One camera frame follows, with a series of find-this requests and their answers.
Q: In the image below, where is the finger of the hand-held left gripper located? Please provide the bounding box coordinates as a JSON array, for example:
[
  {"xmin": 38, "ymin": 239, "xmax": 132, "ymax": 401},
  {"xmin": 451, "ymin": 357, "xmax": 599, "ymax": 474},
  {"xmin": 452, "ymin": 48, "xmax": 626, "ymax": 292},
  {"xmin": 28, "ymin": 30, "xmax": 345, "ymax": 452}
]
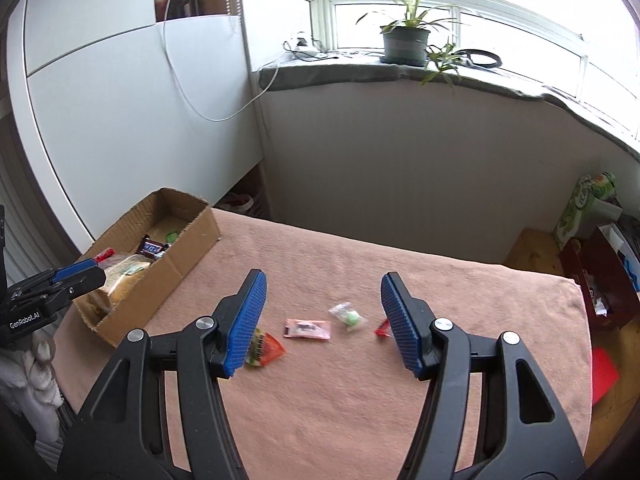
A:
[
  {"xmin": 30, "ymin": 266, "xmax": 107, "ymax": 311},
  {"xmin": 10, "ymin": 258, "xmax": 98, "ymax": 293}
]

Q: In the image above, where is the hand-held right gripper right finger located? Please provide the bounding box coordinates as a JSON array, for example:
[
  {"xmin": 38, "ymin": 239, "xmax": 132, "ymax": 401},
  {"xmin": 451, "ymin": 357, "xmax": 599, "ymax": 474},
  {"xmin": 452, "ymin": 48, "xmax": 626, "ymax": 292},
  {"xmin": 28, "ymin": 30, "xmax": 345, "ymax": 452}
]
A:
[{"xmin": 380, "ymin": 272, "xmax": 587, "ymax": 480}]

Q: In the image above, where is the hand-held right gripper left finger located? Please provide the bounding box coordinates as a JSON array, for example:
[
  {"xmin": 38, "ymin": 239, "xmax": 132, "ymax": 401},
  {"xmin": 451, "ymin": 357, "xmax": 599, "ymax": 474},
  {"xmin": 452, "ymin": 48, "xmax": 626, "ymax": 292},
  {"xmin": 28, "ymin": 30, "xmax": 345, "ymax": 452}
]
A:
[{"xmin": 56, "ymin": 268, "xmax": 268, "ymax": 480}]

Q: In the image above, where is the colourful orange wrapper candy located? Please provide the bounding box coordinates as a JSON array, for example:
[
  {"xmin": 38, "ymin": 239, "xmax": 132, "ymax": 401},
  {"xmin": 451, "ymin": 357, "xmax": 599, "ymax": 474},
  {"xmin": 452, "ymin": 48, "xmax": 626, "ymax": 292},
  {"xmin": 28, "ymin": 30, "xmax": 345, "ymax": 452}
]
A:
[{"xmin": 244, "ymin": 327, "xmax": 287, "ymax": 368}]

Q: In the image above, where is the pink candy packet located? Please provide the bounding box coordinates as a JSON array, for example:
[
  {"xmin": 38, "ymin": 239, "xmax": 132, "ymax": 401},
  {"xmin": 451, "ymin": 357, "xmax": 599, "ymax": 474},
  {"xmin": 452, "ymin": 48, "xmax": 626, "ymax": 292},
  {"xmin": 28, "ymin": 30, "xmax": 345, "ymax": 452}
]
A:
[{"xmin": 283, "ymin": 318, "xmax": 333, "ymax": 342}]

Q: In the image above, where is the dark brown chocolate bar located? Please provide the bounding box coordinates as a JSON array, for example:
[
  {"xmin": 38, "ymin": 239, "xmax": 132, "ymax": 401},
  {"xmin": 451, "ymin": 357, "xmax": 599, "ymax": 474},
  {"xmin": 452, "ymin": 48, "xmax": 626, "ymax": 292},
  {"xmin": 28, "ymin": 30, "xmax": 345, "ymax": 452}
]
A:
[{"xmin": 136, "ymin": 235, "xmax": 171, "ymax": 260}]

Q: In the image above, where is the brown cardboard box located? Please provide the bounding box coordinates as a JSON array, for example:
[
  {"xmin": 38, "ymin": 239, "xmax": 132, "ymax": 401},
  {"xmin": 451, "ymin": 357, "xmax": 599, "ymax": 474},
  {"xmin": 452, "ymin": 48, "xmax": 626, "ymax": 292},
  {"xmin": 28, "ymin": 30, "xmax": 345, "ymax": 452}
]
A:
[{"xmin": 74, "ymin": 187, "xmax": 222, "ymax": 348}]

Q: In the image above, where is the person's left hand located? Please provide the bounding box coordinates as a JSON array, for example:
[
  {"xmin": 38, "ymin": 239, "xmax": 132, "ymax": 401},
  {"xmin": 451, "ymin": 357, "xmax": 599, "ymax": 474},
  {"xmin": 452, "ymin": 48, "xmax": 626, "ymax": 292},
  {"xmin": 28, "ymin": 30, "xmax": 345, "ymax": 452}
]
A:
[{"xmin": 0, "ymin": 332, "xmax": 63, "ymax": 441}]

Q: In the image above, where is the white ribbed panel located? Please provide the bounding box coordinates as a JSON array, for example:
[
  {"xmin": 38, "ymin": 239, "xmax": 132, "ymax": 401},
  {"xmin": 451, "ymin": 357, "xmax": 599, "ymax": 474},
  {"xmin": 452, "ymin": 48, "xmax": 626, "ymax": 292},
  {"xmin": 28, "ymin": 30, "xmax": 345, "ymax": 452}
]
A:
[{"xmin": 0, "ymin": 155, "xmax": 76, "ymax": 281}]

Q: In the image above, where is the pink blanket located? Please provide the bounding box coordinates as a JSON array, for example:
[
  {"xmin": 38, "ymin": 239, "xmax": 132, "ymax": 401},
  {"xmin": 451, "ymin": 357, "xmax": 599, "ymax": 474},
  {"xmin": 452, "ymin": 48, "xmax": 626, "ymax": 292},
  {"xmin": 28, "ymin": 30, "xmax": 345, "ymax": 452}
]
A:
[{"xmin": 52, "ymin": 207, "xmax": 593, "ymax": 480}]

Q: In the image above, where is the reddish slipper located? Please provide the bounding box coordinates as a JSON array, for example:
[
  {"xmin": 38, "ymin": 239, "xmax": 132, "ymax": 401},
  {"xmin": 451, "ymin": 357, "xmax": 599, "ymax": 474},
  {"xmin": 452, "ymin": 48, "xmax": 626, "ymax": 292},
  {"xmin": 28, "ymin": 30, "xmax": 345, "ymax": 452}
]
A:
[{"xmin": 217, "ymin": 192, "xmax": 258, "ymax": 216}]

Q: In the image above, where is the white cabinet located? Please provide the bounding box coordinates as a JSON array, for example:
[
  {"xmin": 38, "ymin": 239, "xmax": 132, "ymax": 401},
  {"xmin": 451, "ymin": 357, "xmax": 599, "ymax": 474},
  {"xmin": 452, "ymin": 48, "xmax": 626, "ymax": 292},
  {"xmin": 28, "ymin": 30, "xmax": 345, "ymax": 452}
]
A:
[{"xmin": 5, "ymin": 0, "xmax": 263, "ymax": 253}]

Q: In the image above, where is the dark red box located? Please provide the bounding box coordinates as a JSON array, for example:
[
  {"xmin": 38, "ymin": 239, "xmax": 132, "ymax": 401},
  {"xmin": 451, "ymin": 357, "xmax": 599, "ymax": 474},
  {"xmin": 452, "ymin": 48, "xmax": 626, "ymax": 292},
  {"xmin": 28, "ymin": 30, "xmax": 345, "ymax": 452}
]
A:
[{"xmin": 559, "ymin": 225, "xmax": 640, "ymax": 331}]

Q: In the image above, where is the red plastic item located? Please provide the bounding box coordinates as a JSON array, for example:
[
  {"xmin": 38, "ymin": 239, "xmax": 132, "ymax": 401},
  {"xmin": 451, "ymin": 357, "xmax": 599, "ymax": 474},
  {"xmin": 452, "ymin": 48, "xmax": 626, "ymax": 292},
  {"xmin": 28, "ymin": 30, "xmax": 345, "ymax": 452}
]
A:
[{"xmin": 590, "ymin": 347, "xmax": 622, "ymax": 406}]

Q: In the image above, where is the green printed bag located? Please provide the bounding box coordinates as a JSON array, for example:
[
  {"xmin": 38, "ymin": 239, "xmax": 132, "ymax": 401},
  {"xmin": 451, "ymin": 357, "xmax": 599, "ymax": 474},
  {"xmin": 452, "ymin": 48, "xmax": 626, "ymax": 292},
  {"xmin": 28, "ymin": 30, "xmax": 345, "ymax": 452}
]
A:
[{"xmin": 554, "ymin": 172, "xmax": 623, "ymax": 251}]

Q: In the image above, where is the grey windowsill cover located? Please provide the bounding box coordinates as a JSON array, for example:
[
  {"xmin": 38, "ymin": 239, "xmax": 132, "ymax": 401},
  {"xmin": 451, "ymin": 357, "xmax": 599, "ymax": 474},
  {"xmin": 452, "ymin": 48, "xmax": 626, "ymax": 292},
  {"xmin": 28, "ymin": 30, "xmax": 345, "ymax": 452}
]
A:
[{"xmin": 259, "ymin": 55, "xmax": 640, "ymax": 153}]

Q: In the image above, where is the potted spider plant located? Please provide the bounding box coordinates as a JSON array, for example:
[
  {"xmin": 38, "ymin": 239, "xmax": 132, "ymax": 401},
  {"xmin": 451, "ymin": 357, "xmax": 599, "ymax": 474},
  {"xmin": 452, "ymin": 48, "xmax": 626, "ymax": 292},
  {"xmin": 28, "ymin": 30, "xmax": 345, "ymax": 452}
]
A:
[{"xmin": 355, "ymin": 0, "xmax": 481, "ymax": 91}]

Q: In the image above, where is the white cable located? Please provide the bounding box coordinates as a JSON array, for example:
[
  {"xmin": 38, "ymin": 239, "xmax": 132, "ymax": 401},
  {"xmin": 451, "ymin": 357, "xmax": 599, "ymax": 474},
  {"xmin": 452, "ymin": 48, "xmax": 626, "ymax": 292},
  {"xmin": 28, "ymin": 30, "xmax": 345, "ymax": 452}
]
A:
[{"xmin": 162, "ymin": 0, "xmax": 282, "ymax": 123}]

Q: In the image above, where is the white charger with cables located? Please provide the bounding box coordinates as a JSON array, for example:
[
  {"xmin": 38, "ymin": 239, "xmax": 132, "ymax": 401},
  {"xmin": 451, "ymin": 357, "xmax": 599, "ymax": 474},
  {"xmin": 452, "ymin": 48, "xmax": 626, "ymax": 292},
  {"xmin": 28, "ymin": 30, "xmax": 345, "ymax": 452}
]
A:
[{"xmin": 284, "ymin": 32, "xmax": 326, "ymax": 59}]

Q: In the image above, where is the black cable ring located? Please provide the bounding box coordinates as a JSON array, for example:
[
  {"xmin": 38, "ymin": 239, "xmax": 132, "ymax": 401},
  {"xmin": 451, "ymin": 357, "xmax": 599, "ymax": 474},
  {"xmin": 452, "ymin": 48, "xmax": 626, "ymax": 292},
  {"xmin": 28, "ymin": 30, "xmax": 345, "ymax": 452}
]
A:
[{"xmin": 457, "ymin": 49, "xmax": 502, "ymax": 68}]

